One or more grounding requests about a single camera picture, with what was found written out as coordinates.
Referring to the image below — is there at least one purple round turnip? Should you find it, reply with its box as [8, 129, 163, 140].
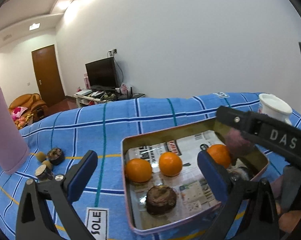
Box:
[225, 128, 255, 158]

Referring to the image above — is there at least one orange tangerine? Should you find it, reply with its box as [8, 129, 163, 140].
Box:
[207, 144, 232, 168]
[124, 158, 153, 183]
[159, 152, 183, 177]

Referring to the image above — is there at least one dark mangosteen half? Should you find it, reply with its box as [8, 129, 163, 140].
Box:
[47, 147, 65, 166]
[146, 185, 177, 215]

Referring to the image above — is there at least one right hand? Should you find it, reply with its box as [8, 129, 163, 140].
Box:
[271, 176, 301, 234]

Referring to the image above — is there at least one cut purple fruit piece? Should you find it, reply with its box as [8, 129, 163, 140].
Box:
[35, 164, 54, 181]

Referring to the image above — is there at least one small tan fruit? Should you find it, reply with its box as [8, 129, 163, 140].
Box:
[42, 160, 53, 170]

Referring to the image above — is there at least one small green-brown fruit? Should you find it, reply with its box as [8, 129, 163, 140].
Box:
[35, 152, 47, 163]

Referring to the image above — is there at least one white ceramic mug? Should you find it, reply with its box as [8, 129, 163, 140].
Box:
[258, 93, 293, 125]

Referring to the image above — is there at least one blue plaid cloth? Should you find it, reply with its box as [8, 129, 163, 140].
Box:
[0, 92, 301, 240]

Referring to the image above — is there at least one printed paper liner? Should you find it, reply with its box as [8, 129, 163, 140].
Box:
[126, 129, 231, 221]

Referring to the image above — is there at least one purple cylindrical container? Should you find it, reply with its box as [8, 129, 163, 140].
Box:
[0, 87, 29, 175]

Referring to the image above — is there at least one orange leather armchair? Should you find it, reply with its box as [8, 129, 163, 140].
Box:
[8, 93, 48, 122]

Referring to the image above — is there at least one pink floral cushion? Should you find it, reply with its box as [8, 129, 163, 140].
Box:
[11, 107, 28, 121]

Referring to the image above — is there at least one pink metal tin tray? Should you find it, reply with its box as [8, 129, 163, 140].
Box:
[121, 116, 270, 236]

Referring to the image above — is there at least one white TV stand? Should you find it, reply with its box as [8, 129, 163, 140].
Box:
[73, 90, 146, 108]

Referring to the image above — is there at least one brown wooden door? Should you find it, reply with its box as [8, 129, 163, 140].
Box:
[32, 45, 65, 107]

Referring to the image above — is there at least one white set-top box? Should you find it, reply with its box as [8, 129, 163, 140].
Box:
[76, 89, 92, 96]

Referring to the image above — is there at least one pink bottle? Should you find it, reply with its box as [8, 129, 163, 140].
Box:
[84, 73, 90, 89]

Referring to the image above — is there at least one black wifi router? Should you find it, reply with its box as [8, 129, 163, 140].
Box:
[117, 87, 134, 100]

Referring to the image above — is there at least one black television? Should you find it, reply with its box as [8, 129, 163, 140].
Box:
[85, 57, 119, 88]

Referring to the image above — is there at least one ceiling light panel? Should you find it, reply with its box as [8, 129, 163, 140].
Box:
[29, 23, 40, 31]

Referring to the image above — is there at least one wall power socket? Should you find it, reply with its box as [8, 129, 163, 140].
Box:
[108, 49, 117, 56]

